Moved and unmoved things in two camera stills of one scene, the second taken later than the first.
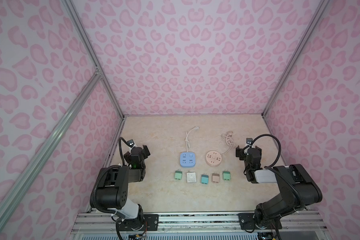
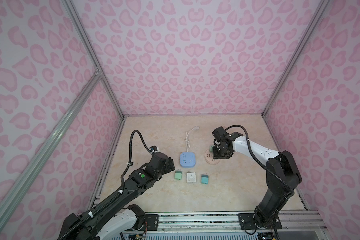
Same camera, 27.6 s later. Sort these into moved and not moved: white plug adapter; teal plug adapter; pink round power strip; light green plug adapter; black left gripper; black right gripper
Moved: black right gripper; black left gripper
Not moved: teal plug adapter; white plug adapter; light green plug adapter; pink round power strip
